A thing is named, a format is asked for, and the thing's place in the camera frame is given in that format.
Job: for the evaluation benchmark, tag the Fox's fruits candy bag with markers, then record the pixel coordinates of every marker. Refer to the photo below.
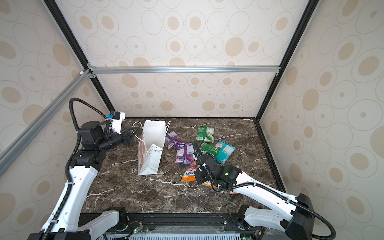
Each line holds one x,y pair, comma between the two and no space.
207,184
189,174

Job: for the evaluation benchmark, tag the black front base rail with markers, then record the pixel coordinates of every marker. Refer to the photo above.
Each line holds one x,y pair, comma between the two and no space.
221,221

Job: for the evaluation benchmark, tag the white paper gift bag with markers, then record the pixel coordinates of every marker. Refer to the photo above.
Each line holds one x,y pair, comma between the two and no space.
151,145

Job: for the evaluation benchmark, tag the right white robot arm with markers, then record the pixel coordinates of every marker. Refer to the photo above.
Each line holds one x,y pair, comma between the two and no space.
287,213

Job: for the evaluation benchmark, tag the horizontal aluminium back bar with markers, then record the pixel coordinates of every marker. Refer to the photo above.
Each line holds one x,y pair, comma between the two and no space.
185,70

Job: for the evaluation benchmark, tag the black left frame post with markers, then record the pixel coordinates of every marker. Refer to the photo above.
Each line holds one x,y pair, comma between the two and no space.
66,30

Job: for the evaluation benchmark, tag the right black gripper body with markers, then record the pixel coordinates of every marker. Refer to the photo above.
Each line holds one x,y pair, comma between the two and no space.
200,178

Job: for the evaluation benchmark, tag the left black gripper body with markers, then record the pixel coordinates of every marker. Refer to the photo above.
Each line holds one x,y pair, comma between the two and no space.
114,139

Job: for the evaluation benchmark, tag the teal snack bag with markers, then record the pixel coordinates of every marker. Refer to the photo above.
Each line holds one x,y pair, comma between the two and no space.
224,153

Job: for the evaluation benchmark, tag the black right frame post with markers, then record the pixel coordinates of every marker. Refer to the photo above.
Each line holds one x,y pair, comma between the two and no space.
302,25

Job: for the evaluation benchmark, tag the diagonal aluminium left bar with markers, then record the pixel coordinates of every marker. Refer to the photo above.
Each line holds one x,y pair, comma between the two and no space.
26,137

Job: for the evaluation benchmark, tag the near green snack bag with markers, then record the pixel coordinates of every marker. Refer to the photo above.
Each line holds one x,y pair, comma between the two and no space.
207,148

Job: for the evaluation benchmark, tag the green snack bag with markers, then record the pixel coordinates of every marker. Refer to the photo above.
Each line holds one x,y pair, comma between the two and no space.
205,134
207,148

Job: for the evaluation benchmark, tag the large purple snack bag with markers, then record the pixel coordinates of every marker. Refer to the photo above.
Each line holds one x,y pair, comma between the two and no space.
184,154

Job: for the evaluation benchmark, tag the black frame post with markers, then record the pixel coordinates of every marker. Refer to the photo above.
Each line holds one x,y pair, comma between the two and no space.
66,30
302,25

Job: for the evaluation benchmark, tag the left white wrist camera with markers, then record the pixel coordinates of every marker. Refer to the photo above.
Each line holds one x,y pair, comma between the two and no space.
115,118

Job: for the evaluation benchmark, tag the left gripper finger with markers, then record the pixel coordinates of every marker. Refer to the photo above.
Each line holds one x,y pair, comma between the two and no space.
128,139
132,132

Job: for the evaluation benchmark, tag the small purple snack bag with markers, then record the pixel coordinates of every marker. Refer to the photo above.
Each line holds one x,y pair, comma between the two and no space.
171,139

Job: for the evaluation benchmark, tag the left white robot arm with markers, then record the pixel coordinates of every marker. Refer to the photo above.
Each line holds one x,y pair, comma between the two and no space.
81,170

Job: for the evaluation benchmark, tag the orange candy bag face down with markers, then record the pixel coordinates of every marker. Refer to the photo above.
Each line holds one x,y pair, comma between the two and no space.
234,193

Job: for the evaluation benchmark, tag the far green snack bag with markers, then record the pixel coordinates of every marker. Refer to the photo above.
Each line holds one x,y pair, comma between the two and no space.
205,134

